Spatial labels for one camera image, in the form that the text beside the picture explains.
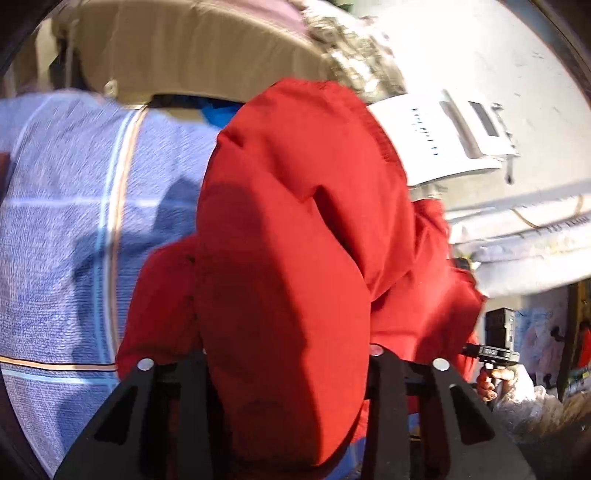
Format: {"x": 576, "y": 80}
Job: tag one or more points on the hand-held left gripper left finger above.
{"x": 184, "y": 415}

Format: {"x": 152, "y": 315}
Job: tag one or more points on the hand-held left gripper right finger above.
{"x": 392, "y": 415}

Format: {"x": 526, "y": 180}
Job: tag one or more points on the red puffer jacket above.
{"x": 295, "y": 240}

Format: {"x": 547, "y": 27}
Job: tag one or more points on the person's right forearm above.
{"x": 526, "y": 401}

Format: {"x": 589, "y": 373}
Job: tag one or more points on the person's right hand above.
{"x": 494, "y": 381}

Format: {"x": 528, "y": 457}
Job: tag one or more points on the white rolled bedding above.
{"x": 526, "y": 244}

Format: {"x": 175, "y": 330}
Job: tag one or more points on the white air conditioner unit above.
{"x": 443, "y": 134}

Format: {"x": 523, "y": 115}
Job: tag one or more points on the blue plaid blanket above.
{"x": 60, "y": 221}

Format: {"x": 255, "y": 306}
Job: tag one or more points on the patterned grey cloth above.
{"x": 355, "y": 46}

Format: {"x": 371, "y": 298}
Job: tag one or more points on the beige cushion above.
{"x": 198, "y": 41}

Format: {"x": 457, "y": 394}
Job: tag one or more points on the wall poster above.
{"x": 540, "y": 337}

